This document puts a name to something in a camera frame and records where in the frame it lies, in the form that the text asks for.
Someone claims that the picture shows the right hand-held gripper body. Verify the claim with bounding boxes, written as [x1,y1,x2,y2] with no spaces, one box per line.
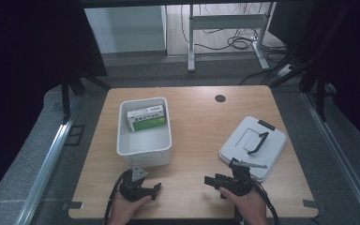
[226,157,268,198]

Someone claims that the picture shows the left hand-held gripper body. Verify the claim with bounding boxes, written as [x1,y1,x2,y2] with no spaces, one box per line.
[118,164,154,203]

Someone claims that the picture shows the white plastic bin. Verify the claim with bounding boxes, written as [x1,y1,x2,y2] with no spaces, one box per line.
[115,97,173,169]

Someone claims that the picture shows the white lid with black handle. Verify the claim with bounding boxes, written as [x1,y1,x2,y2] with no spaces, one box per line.
[218,115,288,184]

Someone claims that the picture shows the person's left hand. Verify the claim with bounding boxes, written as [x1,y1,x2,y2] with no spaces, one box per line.
[107,190,153,225]

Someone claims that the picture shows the person's right hand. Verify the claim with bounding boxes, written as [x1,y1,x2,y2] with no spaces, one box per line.
[218,186,268,225]

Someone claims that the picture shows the green and white box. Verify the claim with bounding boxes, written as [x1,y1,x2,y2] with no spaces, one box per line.
[127,104,168,132]

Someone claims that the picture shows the black stand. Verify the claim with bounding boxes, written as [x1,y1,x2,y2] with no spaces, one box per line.
[60,70,113,124]
[268,4,351,123]

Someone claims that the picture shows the white power strip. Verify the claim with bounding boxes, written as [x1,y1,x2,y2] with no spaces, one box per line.
[275,63,295,79]

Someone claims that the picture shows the white cabinet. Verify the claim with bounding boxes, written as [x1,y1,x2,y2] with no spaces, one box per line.
[83,5,168,54]

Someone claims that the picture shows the dark curtain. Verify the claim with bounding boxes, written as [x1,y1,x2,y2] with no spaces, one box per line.
[268,0,360,153]
[0,0,109,209]

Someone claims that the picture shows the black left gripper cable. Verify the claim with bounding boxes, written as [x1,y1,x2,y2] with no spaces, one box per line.
[103,171,129,225]

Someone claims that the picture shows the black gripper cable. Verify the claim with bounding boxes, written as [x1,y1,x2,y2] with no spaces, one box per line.
[250,179,279,225]
[103,171,129,225]

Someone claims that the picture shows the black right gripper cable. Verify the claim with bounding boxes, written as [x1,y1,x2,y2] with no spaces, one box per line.
[250,179,279,225]

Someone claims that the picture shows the black square floor frame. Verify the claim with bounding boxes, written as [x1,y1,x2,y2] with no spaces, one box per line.
[64,124,86,147]

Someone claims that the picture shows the metal floor rail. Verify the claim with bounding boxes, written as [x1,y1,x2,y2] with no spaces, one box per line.
[302,92,360,221]
[13,114,77,225]

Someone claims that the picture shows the black floor cables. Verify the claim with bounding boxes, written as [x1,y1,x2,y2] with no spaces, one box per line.
[180,3,290,86]

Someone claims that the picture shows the white metal desk frame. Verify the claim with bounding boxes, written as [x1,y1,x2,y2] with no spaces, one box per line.
[187,2,277,74]

